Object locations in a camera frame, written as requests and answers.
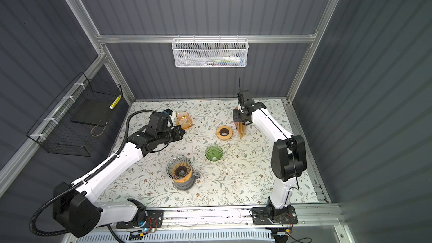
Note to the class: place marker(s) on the yellow marker in basket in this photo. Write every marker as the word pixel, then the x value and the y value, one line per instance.
pixel 115 102

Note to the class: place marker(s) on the orange glass pitcher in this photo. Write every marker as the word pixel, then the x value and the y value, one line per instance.
pixel 184 120

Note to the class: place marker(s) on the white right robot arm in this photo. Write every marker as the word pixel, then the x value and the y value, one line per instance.
pixel 288 159

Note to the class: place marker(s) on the black pad in basket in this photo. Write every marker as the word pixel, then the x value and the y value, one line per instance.
pixel 93 113

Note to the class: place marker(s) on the black wire basket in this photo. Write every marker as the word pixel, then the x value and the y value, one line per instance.
pixel 56 134

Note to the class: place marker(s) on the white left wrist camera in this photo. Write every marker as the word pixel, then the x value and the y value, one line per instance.
pixel 169 112

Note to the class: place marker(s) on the single brown paper filter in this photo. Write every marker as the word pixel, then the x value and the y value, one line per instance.
pixel 241 129

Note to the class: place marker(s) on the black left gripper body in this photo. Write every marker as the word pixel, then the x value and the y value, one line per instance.
pixel 171 135

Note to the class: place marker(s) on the white wire mesh basket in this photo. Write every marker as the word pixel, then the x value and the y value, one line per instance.
pixel 210 52

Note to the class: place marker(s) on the clear grey glass dripper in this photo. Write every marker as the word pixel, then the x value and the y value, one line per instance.
pixel 179 167

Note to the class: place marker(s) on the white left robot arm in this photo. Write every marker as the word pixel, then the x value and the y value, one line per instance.
pixel 79 212

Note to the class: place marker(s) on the green glass dripper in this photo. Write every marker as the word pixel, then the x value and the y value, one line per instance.
pixel 213 153

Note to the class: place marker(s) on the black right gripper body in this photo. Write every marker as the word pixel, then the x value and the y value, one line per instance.
pixel 238 117

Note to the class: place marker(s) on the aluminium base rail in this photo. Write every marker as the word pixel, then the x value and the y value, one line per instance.
pixel 303 223

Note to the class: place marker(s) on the clear grey glass pitcher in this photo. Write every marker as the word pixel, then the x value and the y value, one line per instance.
pixel 189 184

